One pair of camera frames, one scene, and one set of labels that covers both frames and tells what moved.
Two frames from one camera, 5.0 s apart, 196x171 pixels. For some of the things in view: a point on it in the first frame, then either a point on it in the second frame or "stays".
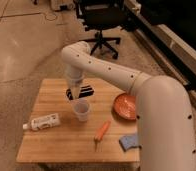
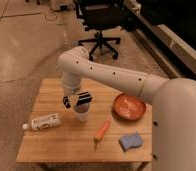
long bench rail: x=185 y=58 stays
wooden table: x=52 y=135 stays
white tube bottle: x=47 y=121 stays
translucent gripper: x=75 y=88 to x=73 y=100
